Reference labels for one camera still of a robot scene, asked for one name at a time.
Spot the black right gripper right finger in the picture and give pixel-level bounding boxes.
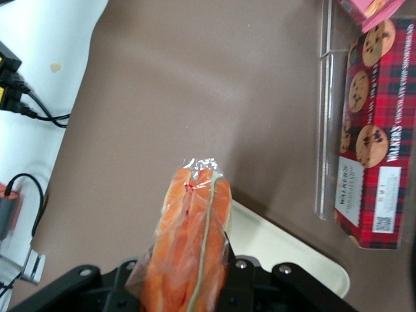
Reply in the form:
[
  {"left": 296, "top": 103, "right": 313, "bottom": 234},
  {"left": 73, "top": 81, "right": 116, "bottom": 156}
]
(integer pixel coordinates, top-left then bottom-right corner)
[{"left": 220, "top": 233, "right": 261, "bottom": 293}]

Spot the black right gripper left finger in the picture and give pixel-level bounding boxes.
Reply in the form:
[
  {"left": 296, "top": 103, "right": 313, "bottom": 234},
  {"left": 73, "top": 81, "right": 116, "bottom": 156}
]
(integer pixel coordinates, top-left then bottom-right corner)
[{"left": 112, "top": 258, "right": 141, "bottom": 293}]

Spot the plastic orange sandwich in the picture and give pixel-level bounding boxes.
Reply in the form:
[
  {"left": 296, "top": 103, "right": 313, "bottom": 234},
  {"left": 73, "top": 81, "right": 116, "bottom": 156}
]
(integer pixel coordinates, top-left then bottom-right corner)
[{"left": 125, "top": 157, "right": 234, "bottom": 312}]

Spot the cream plastic tray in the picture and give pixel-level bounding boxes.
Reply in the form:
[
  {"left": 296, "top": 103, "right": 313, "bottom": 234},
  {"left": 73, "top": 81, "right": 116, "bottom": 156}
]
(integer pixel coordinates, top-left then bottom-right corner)
[{"left": 224, "top": 200, "right": 351, "bottom": 300}]

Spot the orange and grey device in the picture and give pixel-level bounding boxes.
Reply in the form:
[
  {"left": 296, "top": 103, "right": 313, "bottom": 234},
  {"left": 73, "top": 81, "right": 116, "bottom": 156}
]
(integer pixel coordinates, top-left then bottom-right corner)
[{"left": 0, "top": 183, "right": 22, "bottom": 241}]

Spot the clear acrylic display holder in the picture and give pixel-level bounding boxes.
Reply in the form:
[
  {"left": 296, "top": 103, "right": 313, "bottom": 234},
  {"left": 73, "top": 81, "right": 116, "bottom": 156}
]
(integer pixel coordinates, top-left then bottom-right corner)
[{"left": 313, "top": 0, "right": 416, "bottom": 253}]

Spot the brown table mat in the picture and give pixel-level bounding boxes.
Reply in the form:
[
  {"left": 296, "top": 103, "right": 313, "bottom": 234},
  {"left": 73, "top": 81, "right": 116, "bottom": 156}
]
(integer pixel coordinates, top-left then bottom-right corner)
[{"left": 6, "top": 0, "right": 416, "bottom": 312}]

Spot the red tartan cookie box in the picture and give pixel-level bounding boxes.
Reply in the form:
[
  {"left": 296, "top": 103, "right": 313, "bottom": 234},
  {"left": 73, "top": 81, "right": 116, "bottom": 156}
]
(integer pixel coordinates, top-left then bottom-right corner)
[{"left": 333, "top": 18, "right": 416, "bottom": 250}]

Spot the black box with yellow labels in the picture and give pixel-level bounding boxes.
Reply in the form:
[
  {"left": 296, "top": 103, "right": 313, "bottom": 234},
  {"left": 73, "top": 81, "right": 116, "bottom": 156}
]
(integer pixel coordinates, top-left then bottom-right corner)
[{"left": 0, "top": 40, "right": 23, "bottom": 111}]

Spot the pink snack box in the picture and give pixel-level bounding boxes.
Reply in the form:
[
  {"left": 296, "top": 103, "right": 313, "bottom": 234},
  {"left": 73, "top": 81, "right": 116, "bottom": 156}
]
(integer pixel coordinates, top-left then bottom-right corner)
[{"left": 336, "top": 0, "right": 407, "bottom": 33}]

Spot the thin black looped cable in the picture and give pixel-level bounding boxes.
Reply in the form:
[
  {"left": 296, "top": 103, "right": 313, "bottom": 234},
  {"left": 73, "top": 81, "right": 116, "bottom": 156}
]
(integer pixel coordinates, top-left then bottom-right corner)
[{"left": 5, "top": 173, "right": 45, "bottom": 241}]

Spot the black plugged cable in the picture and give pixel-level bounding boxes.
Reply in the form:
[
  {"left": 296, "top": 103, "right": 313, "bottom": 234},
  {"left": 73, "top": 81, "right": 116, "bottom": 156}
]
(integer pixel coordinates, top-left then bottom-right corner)
[
  {"left": 6, "top": 97, "right": 69, "bottom": 128},
  {"left": 9, "top": 73, "right": 71, "bottom": 122}
]

